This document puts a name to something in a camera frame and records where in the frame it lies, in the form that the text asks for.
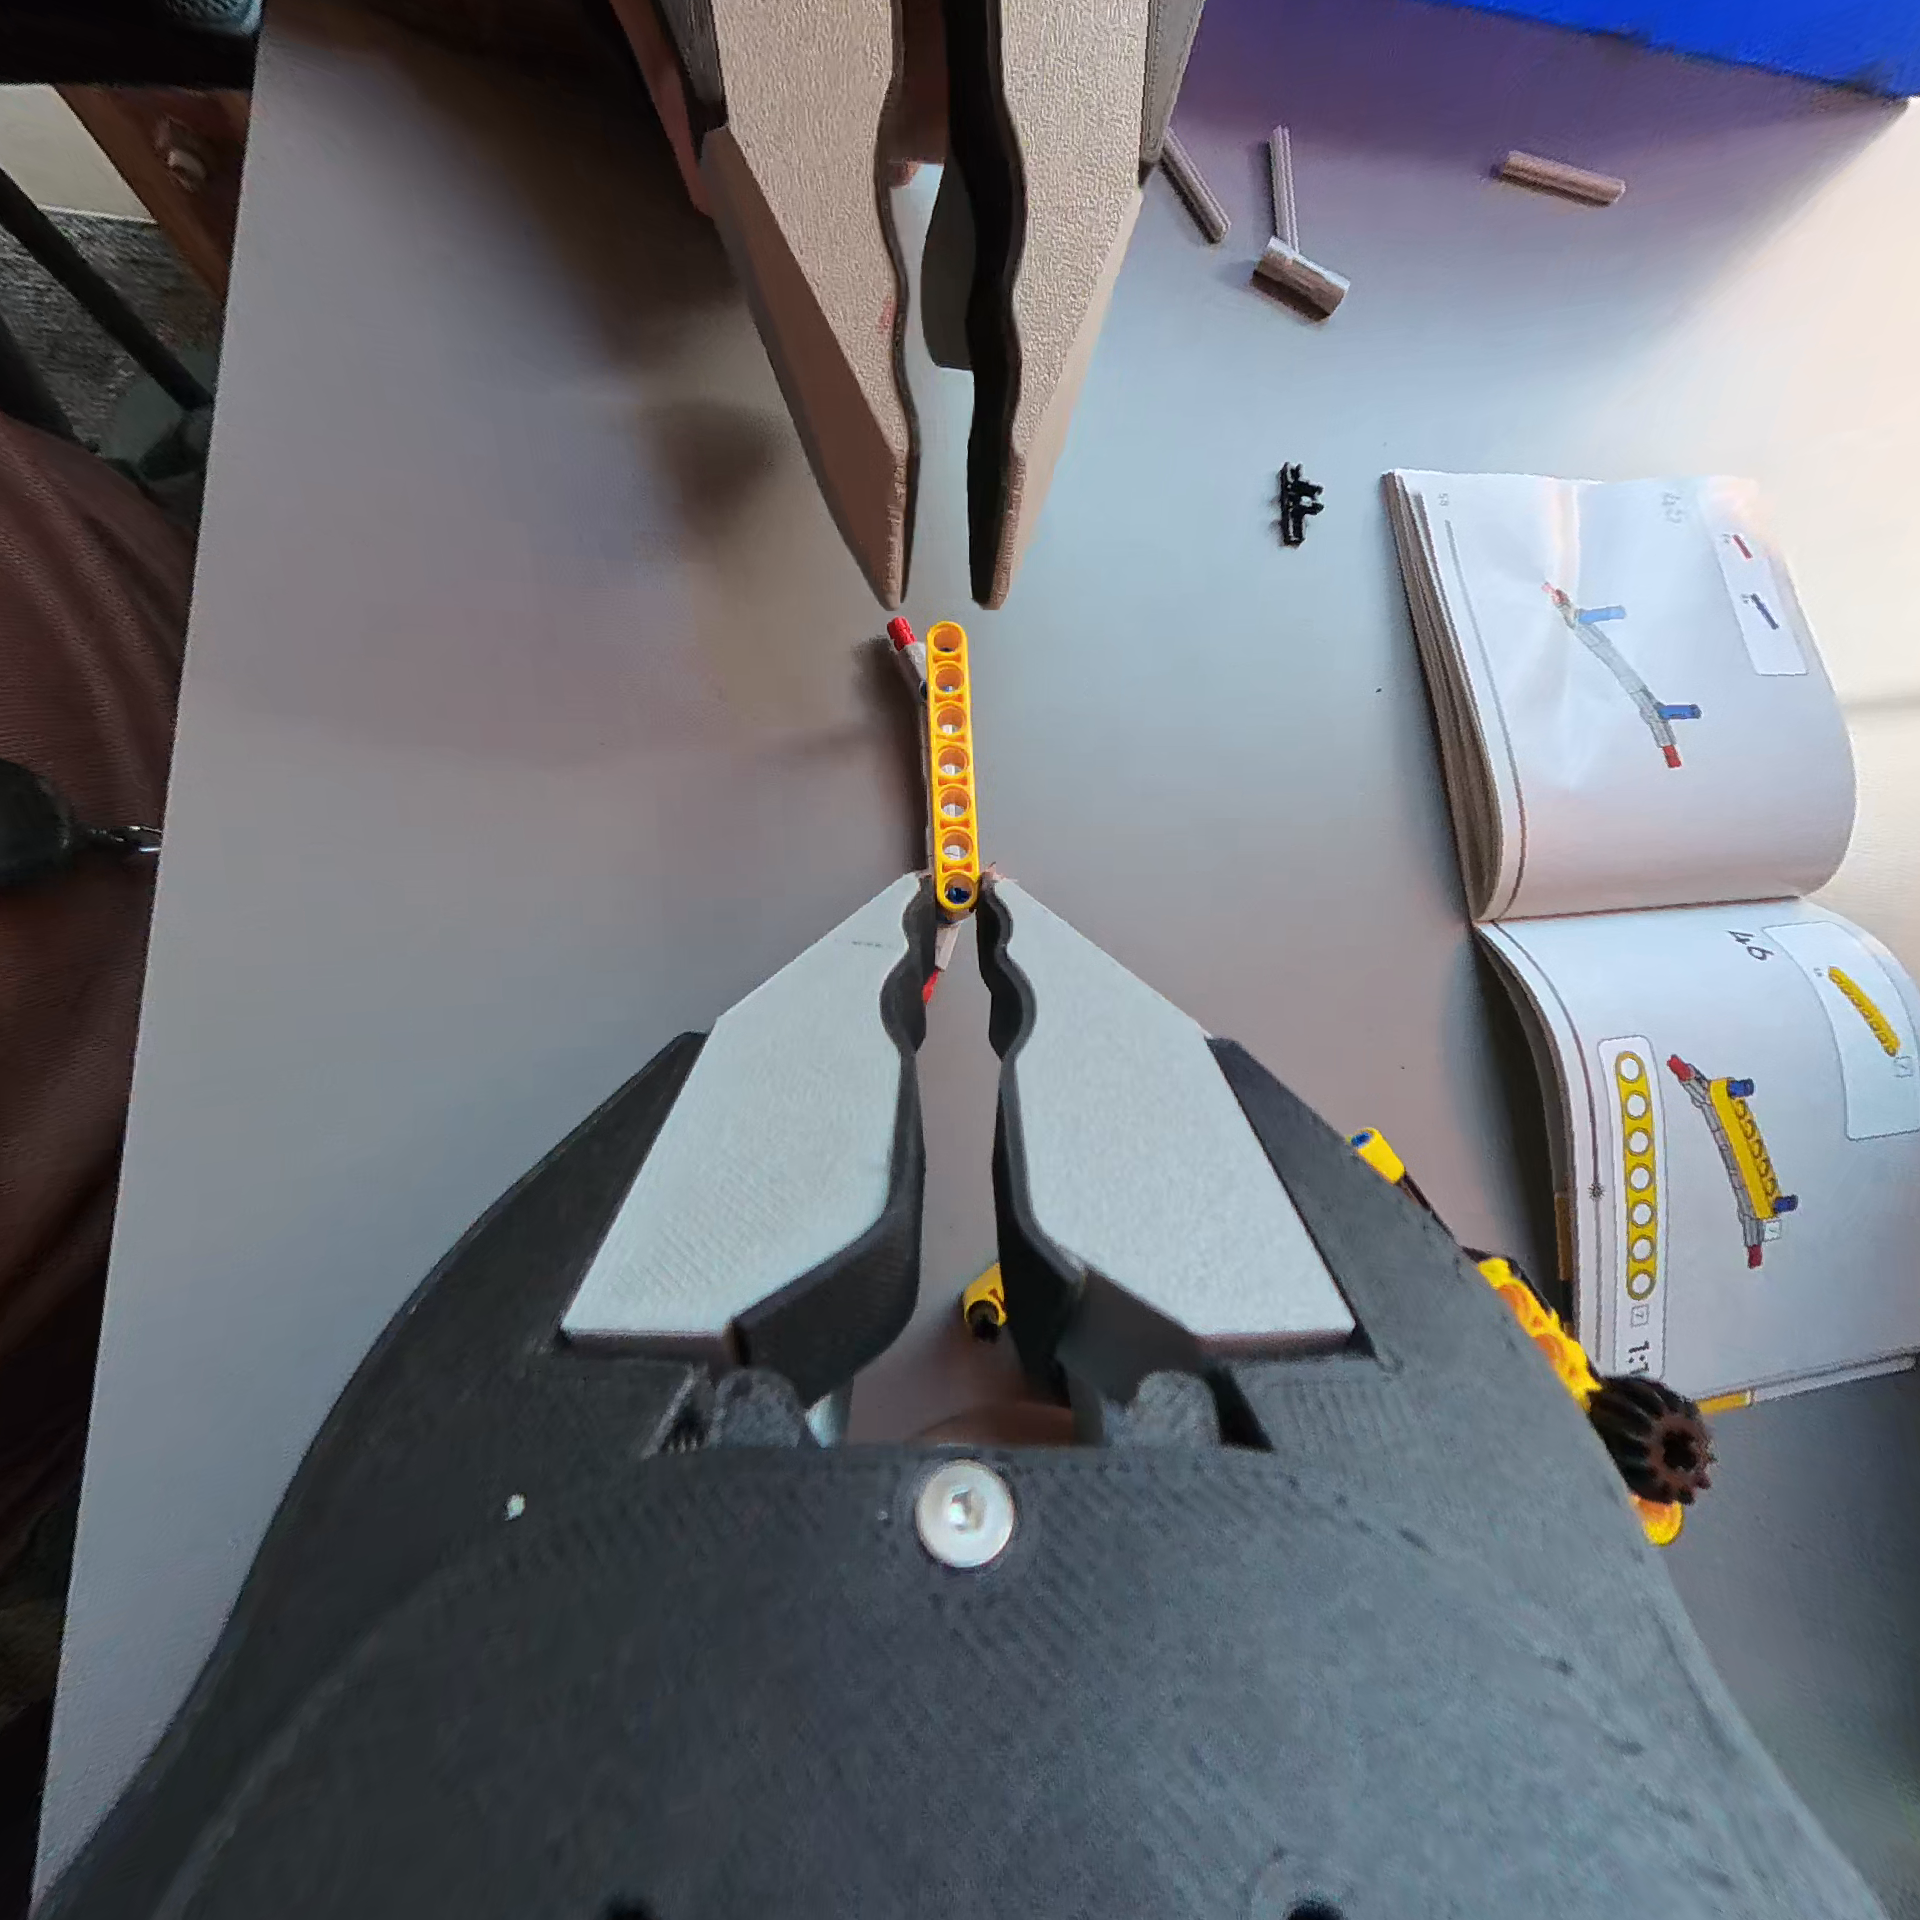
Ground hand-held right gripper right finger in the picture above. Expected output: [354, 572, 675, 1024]
[977, 879, 1361, 1443]

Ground blue box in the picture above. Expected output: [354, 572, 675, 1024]
[1441, 0, 1920, 98]

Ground yellow lego beam assembly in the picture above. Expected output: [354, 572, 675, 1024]
[885, 615, 986, 1004]

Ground yellow black lego bulldozer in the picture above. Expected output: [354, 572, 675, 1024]
[961, 1126, 1718, 1548]

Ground black chair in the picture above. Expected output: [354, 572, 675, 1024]
[0, 0, 266, 452]

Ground wooden cabinet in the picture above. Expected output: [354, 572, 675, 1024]
[60, 83, 255, 295]

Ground black strap with metal clip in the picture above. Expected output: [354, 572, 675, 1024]
[0, 758, 165, 888]

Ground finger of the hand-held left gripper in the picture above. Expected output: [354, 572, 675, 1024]
[702, 0, 921, 608]
[921, 0, 1202, 608]

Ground grey lego bar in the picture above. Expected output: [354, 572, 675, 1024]
[1494, 152, 1629, 209]

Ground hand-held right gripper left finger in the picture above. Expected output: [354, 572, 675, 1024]
[559, 873, 929, 1403]

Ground lego instruction booklet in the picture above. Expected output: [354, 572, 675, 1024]
[1380, 470, 1920, 1415]

